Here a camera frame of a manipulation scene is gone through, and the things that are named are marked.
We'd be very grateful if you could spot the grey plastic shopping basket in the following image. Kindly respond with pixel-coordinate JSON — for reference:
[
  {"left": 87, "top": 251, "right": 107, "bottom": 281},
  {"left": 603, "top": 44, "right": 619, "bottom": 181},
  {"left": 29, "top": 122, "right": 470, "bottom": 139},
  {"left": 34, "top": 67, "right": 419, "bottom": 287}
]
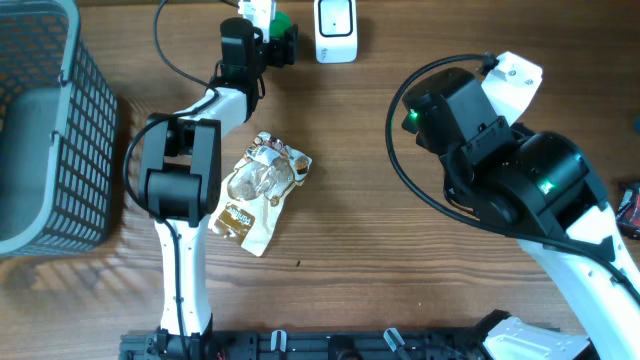
[{"left": 1, "top": 0, "right": 119, "bottom": 257}]

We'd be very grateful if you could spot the green lid glass jar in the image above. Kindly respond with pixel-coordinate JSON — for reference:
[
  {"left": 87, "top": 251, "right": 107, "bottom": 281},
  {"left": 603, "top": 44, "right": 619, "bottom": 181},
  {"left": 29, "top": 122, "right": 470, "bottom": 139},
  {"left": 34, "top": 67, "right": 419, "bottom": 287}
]
[{"left": 269, "top": 11, "right": 292, "bottom": 38}]

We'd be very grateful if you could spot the black red snack wrapper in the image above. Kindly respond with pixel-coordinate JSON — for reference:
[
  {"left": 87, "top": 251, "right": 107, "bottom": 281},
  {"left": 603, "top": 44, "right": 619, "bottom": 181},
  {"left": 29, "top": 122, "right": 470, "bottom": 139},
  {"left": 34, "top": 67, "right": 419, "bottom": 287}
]
[{"left": 616, "top": 181, "right": 639, "bottom": 240}]

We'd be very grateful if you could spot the white barcode scanner box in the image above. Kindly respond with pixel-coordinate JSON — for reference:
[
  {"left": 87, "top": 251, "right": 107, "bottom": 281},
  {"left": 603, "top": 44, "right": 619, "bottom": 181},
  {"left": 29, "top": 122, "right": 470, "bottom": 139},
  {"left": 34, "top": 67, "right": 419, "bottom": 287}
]
[{"left": 313, "top": 0, "right": 358, "bottom": 64}]

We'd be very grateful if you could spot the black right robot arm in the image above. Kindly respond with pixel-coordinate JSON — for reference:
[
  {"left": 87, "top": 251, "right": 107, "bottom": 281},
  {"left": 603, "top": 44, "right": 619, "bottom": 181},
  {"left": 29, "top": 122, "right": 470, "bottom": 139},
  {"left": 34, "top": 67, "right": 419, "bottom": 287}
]
[{"left": 393, "top": 58, "right": 639, "bottom": 359}]

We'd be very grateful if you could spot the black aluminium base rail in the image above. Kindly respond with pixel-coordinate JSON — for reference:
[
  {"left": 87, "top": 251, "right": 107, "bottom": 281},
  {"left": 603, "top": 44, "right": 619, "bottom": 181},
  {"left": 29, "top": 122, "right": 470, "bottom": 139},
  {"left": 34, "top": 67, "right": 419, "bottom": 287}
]
[{"left": 119, "top": 328, "right": 490, "bottom": 360}]

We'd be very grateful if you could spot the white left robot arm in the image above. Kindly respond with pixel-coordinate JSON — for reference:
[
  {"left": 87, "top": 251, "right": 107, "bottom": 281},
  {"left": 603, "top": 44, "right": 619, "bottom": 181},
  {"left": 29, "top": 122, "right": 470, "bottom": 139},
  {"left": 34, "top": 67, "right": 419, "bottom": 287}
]
[{"left": 130, "top": 13, "right": 298, "bottom": 359}]

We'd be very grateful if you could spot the white brown snack pouch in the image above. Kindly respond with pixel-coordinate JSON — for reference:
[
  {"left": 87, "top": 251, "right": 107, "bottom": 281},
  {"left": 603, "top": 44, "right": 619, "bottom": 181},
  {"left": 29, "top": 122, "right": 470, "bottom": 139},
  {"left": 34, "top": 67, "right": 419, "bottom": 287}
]
[{"left": 208, "top": 132, "right": 312, "bottom": 257}]

